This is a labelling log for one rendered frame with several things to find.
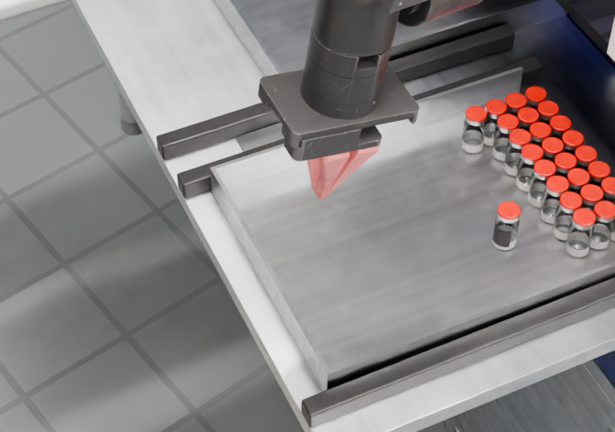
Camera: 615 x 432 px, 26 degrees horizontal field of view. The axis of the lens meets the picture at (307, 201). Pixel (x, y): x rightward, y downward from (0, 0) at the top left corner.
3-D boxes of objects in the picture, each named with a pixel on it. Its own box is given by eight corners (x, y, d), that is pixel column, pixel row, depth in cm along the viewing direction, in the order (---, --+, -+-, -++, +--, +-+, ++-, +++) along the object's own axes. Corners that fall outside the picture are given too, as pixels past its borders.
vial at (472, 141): (476, 135, 133) (480, 102, 130) (487, 149, 132) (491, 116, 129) (457, 142, 133) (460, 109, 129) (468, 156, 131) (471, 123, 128)
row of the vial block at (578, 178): (514, 122, 135) (520, 89, 131) (614, 245, 124) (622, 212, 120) (496, 128, 134) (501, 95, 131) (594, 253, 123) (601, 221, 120)
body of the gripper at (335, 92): (417, 129, 97) (438, 48, 92) (290, 155, 93) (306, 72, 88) (376, 74, 101) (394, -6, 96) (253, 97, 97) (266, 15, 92)
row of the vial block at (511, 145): (495, 128, 134) (501, 95, 131) (593, 253, 123) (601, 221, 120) (476, 135, 133) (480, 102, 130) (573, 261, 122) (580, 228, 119)
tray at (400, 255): (517, 91, 138) (521, 66, 135) (663, 268, 122) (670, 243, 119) (211, 192, 128) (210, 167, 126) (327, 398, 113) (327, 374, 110)
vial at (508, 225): (508, 230, 125) (512, 199, 122) (520, 246, 124) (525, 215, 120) (487, 237, 124) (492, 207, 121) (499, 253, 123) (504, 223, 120)
